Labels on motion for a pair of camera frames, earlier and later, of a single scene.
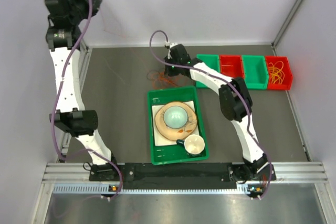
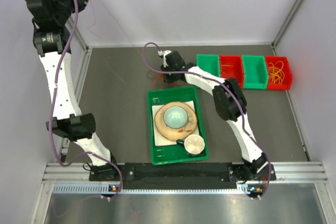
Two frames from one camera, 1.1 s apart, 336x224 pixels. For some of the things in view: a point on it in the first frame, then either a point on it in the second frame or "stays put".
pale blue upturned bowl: [175, 117] stays put
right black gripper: [168, 72] -> [168, 80]
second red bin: [280, 73] stays put
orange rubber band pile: [276, 74] stays put
